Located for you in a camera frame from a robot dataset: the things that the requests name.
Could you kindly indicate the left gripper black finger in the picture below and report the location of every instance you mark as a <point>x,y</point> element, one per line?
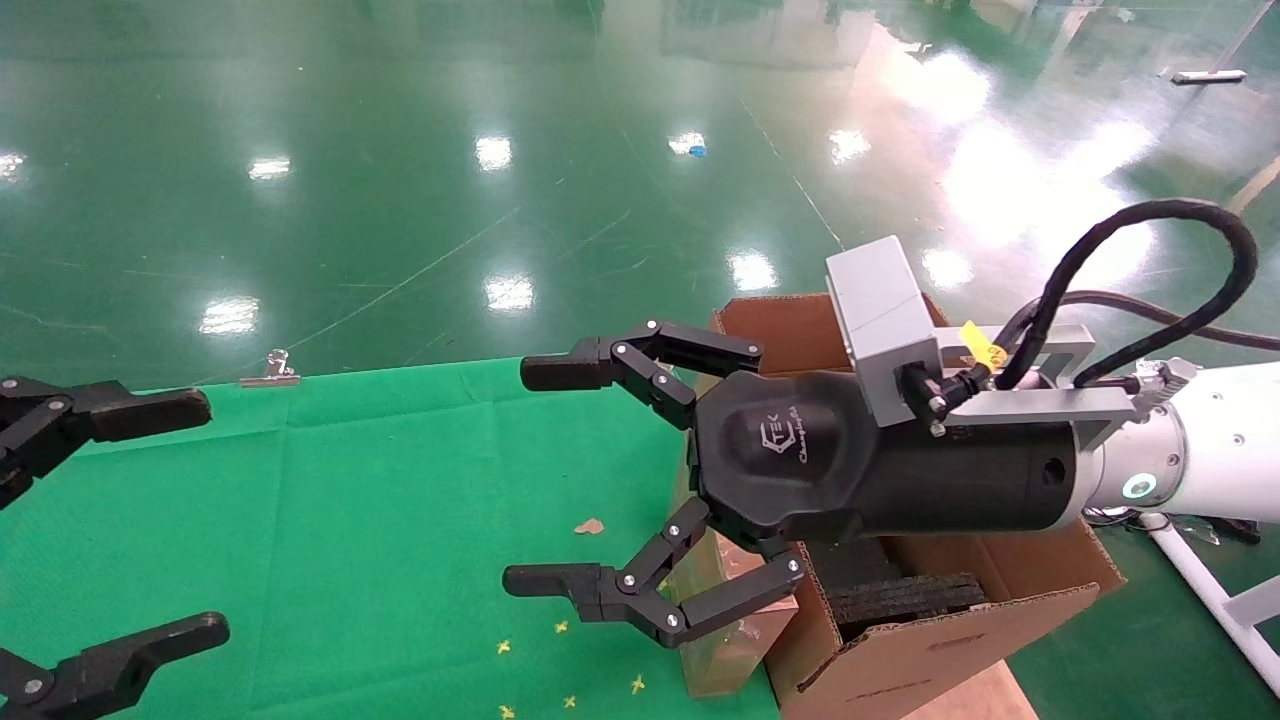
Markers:
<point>120,665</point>
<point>130,412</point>

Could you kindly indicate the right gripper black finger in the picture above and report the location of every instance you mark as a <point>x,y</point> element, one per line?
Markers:
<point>620,595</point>

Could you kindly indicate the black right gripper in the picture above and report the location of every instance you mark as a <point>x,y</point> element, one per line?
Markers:
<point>900,480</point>

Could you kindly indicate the small brown cardboard scrap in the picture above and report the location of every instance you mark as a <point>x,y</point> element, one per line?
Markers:
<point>589,526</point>

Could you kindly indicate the large open cardboard carton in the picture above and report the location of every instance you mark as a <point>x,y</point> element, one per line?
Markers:
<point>950,640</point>

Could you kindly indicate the silver binder clip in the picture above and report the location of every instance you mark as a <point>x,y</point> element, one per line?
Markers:
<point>272,368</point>

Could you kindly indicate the green table cloth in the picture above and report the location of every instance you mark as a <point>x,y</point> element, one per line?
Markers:
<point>350,520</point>

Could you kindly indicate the ribbed black foam block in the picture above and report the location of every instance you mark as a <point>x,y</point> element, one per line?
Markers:
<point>900,598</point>

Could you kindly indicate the white floor bar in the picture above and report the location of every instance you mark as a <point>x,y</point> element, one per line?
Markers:
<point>1208,76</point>

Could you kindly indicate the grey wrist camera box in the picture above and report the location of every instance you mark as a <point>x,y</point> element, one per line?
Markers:
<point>880,320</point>

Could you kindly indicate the grey metal camera bracket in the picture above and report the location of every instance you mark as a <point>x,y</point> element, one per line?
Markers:
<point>1040,405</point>

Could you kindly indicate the white pipe frame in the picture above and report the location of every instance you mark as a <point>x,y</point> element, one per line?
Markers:
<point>1210,590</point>

